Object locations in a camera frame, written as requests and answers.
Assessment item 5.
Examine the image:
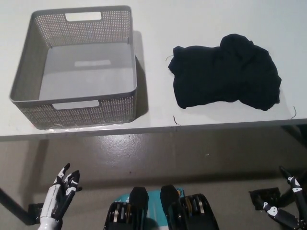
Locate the robot left black body block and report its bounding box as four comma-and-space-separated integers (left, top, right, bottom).
104, 186, 150, 230

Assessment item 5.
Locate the black table leg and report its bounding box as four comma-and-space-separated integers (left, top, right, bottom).
0, 186, 33, 226

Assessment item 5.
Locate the robot left white black hand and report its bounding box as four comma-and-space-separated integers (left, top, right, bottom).
39, 163, 83, 230

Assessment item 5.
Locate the black table foot plate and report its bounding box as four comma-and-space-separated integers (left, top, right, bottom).
249, 187, 281, 212
27, 203, 46, 226

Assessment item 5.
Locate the robot right white black hand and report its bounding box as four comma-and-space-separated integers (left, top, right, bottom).
261, 166, 307, 230

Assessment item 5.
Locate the robot right black body block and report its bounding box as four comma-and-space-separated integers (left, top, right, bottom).
160, 184, 219, 230

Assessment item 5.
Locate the black t-shirt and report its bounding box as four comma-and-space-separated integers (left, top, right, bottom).
167, 33, 283, 112

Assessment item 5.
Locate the robot black body block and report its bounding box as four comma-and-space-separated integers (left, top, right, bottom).
160, 184, 219, 230
104, 186, 150, 230

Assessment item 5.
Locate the grey perforated plastic basket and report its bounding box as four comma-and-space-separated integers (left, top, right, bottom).
9, 5, 139, 131

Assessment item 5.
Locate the clear tape strip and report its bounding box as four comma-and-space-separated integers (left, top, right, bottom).
47, 123, 128, 132

